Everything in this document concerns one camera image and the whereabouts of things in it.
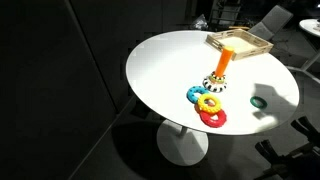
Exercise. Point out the orange stand with striped base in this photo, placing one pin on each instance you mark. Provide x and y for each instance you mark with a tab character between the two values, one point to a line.
224	60

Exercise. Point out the crumpled plastic bag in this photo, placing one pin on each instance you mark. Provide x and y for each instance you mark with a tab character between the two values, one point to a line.
201	22

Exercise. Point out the dark metal rack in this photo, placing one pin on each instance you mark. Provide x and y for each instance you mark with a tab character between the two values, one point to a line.
226	13

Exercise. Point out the wooden slatted tray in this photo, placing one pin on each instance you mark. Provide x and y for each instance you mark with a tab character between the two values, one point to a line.
256	50

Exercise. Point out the grey chair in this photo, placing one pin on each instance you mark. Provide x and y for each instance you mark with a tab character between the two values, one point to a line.
275	18

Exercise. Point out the grey metal legs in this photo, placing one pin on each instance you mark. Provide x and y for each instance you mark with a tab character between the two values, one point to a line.
308	65

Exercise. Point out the black and purple clamp equipment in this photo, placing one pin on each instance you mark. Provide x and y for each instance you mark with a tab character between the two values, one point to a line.
300	160

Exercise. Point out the small white round table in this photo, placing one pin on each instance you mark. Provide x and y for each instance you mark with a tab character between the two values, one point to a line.
311	26

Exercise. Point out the white table pedestal base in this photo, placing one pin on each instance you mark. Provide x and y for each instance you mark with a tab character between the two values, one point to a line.
181	146

